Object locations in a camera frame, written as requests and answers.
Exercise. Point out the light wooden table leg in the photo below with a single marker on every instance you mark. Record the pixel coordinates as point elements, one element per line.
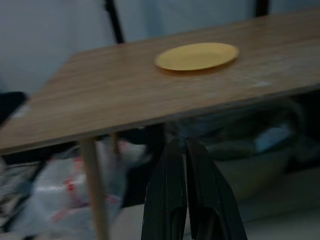
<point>115,143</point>
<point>95,190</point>

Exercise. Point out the white plastic bag red print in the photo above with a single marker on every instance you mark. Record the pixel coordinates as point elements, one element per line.
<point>65,195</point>

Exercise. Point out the black object beside table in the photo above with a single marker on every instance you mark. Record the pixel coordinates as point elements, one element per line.
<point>11,105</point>

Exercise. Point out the black tripod pole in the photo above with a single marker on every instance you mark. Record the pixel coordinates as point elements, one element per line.
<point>114,20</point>
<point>262,7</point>

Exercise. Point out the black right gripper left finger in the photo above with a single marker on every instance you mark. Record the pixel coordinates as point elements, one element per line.
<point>166,190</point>

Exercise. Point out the yellow round plate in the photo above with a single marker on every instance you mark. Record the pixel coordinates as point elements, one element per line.
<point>196,56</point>

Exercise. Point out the wooden table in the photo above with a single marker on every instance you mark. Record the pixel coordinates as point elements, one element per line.
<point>160,85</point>

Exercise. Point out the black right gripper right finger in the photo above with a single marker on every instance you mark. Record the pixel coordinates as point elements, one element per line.
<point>212,195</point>

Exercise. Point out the dark bag under table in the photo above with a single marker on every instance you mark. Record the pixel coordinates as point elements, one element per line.
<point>250,140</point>

